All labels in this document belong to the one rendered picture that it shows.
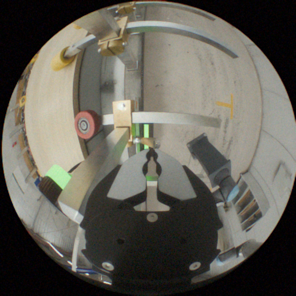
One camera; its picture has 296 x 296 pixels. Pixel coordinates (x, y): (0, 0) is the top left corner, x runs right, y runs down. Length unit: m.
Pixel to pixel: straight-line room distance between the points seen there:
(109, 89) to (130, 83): 0.16
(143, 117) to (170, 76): 0.96
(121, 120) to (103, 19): 0.26
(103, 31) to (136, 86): 0.32
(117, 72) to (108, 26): 0.41
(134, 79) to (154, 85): 0.71
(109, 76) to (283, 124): 2.78
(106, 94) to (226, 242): 1.11
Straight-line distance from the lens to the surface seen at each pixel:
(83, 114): 0.28
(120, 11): 0.42
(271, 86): 2.80
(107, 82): 0.56
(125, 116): 0.26
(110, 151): 0.15
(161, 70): 1.19
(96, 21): 0.18
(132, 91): 0.43
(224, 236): 0.74
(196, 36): 0.28
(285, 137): 2.58
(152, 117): 0.26
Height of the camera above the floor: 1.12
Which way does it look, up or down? 62 degrees down
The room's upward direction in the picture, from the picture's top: 178 degrees counter-clockwise
